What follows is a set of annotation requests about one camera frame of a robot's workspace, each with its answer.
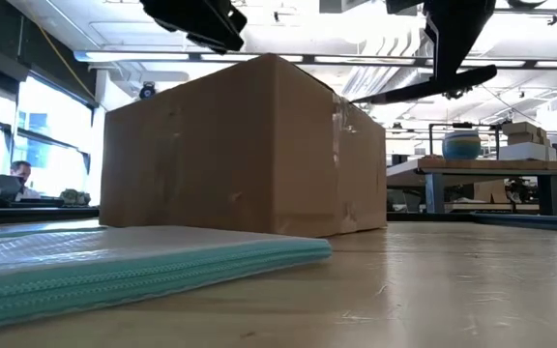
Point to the brown cardboard box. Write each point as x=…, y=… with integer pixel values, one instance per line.
x=240, y=154

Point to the long blue beam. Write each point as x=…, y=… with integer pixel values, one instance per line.
x=539, y=222

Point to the person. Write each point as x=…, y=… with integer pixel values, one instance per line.
x=22, y=179

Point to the round black wall camera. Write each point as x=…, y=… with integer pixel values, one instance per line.
x=147, y=91

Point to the wooden top workbench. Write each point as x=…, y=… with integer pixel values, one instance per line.
x=491, y=165

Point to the white flat box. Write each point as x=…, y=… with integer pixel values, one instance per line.
x=525, y=151

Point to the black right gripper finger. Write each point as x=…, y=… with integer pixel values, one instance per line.
x=457, y=38

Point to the small potted plant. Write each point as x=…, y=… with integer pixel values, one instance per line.
x=75, y=196

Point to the brown cardboard carton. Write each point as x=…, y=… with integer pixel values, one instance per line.
x=491, y=191
x=522, y=133

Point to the blue striped round pot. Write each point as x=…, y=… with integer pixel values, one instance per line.
x=461, y=145

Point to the black aluminium table frame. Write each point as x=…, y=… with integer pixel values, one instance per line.
x=32, y=215

